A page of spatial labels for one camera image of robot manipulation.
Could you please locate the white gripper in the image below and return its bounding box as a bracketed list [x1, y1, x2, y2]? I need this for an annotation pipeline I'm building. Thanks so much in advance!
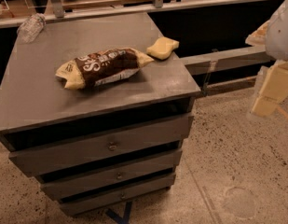
[252, 0, 288, 117]

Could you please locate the brown chip bag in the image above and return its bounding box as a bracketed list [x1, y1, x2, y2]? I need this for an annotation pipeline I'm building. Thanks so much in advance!
[56, 48, 154, 90]

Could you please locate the yellow sponge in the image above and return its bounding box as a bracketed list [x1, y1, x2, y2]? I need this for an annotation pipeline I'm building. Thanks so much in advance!
[146, 37, 179, 60]

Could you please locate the middle grey drawer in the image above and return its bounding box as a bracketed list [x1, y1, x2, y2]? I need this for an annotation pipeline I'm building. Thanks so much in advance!
[41, 148, 182, 200]

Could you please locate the grey drawer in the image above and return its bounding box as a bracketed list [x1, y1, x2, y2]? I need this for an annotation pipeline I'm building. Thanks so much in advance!
[41, 148, 182, 200]
[60, 173, 175, 216]
[9, 114, 193, 176]

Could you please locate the grey drawer cabinet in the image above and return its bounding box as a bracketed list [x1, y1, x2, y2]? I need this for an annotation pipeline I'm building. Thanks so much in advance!
[0, 14, 199, 205]

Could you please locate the top grey drawer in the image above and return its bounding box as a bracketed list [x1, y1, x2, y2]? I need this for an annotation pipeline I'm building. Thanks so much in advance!
[9, 114, 193, 176]

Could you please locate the bottom grey drawer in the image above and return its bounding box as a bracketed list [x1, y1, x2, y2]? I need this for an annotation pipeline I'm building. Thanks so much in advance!
[60, 173, 175, 216]

